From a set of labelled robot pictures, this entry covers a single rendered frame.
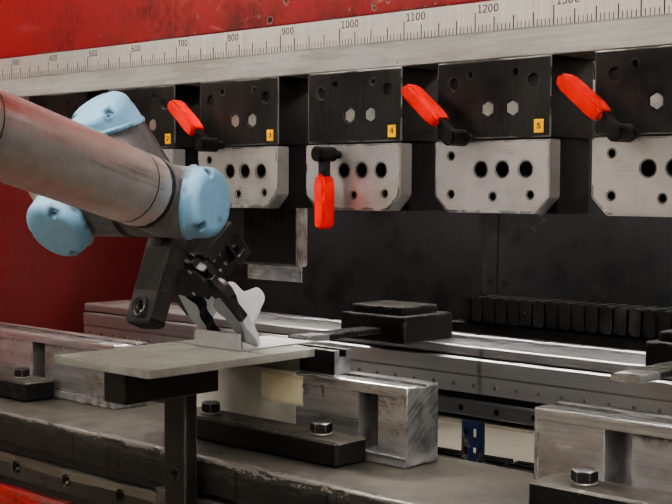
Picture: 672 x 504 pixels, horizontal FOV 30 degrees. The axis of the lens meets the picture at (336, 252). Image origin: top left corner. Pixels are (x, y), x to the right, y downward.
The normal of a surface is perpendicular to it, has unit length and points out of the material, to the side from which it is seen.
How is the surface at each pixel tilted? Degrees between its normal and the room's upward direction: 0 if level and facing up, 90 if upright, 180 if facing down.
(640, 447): 90
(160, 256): 68
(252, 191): 90
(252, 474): 90
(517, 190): 90
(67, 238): 129
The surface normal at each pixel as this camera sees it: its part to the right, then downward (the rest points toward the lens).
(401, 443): -0.68, 0.04
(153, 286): -0.61, -0.34
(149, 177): 0.89, -0.06
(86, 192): 0.54, 0.72
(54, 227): -0.37, 0.66
